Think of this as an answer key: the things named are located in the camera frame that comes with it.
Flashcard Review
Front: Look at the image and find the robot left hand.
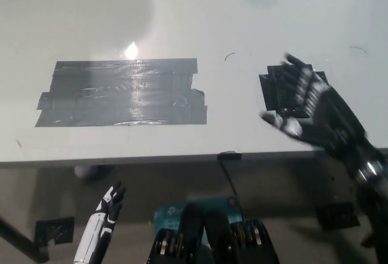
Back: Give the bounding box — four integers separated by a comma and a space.
73, 180, 127, 264

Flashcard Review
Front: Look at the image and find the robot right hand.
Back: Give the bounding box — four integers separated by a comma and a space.
259, 52, 370, 159

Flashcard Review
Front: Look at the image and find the black ribbed robot body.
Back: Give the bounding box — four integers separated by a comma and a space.
147, 203, 279, 264

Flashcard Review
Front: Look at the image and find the black floor tape patch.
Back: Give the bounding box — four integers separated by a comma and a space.
35, 216, 75, 245

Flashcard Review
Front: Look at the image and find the small black tape square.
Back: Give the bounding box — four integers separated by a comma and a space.
258, 63, 330, 120

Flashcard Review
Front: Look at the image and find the teal router box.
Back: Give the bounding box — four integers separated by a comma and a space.
152, 195, 244, 245

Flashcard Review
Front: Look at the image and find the black metal table leg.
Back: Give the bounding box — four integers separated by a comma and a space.
0, 215, 50, 263

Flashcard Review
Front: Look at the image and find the black clip on table edge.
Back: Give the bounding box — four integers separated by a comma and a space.
216, 152, 243, 161

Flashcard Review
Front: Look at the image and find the thin black cable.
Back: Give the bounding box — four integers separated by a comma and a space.
218, 159, 239, 197

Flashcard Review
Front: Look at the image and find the large grey duct tape patch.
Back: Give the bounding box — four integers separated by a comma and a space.
34, 58, 208, 128

